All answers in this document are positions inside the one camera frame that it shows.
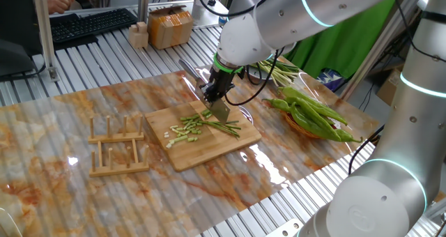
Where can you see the black computer keyboard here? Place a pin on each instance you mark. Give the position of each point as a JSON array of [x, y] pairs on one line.
[[94, 24]]

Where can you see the aluminium frame post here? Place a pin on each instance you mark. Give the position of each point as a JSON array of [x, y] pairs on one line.
[[366, 66], [45, 31], [143, 3]]

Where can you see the blue patterned bag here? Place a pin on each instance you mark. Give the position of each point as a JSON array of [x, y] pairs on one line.
[[329, 80]]

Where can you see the grey round plate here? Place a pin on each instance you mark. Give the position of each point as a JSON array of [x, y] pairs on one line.
[[261, 76]]

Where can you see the white metal mounting plate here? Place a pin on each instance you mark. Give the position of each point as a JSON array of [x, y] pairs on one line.
[[285, 230]]

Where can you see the wooden peg rack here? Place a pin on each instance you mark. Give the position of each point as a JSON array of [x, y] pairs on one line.
[[115, 138]]

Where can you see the grey metal bracket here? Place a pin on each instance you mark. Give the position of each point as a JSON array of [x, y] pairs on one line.
[[421, 1]]

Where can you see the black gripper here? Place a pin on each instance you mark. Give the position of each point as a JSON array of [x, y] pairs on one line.
[[223, 82]]

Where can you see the person's bare hand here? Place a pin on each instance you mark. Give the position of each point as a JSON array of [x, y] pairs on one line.
[[60, 1]]

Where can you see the long green chili pepper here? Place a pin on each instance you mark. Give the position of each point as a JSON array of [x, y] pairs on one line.
[[345, 136], [301, 122], [313, 104], [280, 104], [317, 119]]

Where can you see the green cloth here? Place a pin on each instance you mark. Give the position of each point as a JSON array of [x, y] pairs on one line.
[[338, 49]]

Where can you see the marble pattern table mat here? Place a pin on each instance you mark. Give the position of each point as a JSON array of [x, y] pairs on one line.
[[69, 202]]

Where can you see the long cut green garlic piece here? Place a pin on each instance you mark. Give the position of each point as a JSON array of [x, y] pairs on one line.
[[180, 139]]

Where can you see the wooden block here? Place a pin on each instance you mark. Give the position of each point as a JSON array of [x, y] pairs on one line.
[[138, 38]]

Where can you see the bamboo cutting board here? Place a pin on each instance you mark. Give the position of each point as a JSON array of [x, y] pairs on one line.
[[216, 150]]

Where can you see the white cylindrical object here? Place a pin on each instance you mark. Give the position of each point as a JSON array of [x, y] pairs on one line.
[[202, 1]]

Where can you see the clear glass dish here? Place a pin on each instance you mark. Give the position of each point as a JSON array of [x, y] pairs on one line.
[[249, 115]]

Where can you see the steel cleaver knife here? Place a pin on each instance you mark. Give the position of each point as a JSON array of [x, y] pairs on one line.
[[221, 113]]

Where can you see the open brown cardboard box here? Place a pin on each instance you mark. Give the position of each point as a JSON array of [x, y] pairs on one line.
[[388, 89]]

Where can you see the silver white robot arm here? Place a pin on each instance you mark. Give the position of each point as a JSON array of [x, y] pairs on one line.
[[240, 45]]

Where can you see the uncut green garlic stalks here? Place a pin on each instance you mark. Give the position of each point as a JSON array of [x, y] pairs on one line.
[[223, 127]]

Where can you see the black computer monitor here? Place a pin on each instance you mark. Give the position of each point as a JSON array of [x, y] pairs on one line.
[[14, 55]]

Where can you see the bunch of green garlic stalks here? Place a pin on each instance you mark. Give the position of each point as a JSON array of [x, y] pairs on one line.
[[282, 73]]

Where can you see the taped cardboard box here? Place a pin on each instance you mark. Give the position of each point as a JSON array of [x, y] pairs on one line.
[[170, 29]]

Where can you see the woven wicker basket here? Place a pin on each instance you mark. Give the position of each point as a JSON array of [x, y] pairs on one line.
[[288, 119]]

